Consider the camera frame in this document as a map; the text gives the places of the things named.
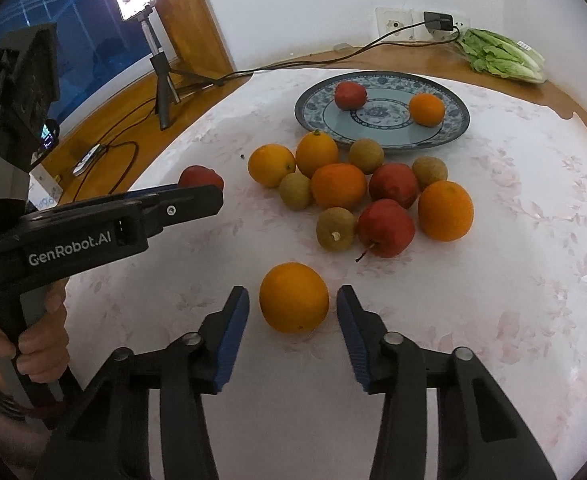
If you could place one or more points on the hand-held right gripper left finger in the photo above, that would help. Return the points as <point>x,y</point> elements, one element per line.
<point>233,345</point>

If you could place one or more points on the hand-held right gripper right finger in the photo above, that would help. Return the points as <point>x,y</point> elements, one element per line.
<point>351,340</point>

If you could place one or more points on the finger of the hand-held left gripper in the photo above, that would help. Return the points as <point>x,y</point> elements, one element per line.
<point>163,190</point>
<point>188,205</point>

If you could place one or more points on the red apple with stem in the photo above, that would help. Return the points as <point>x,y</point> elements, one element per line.
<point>386,227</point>

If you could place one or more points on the orange with stem nub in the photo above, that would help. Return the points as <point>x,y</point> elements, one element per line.
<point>317,152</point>

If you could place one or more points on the dark orange tangerine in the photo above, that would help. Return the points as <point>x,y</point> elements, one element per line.
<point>338,186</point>

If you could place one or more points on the brown kiwi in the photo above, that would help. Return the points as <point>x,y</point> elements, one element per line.
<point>295,191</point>
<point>366,156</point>
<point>336,229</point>
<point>429,172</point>

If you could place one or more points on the blue patterned ceramic plate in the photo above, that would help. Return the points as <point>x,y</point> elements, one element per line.
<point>388,130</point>

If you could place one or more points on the person's left forearm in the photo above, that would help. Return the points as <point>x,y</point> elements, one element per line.
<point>8,435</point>

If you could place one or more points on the person's left hand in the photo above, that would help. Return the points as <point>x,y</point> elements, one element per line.
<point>46,345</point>

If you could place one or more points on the white and blue carton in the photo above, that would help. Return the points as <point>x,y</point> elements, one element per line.
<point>46,190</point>

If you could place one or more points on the small white device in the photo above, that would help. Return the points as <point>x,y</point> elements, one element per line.
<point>86,159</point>

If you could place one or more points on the black phone tripod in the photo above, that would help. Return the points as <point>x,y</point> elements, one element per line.
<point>166,95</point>

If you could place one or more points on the dark window pane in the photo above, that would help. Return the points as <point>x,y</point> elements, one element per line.
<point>88,35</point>

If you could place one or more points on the small grey plastic piece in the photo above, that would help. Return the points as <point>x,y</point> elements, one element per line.
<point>342,46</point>

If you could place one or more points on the black plug charger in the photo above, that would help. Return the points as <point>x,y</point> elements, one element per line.
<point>438,21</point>

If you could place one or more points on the bagged romaine lettuce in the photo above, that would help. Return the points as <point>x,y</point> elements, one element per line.
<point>498,57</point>

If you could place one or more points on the wooden window frame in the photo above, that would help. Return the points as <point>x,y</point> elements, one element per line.
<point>193,20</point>

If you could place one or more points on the white round-jack wall plate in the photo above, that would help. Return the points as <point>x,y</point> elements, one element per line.
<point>393,25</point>

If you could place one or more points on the white power wall outlet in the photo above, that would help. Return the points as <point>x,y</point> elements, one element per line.
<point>461,24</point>

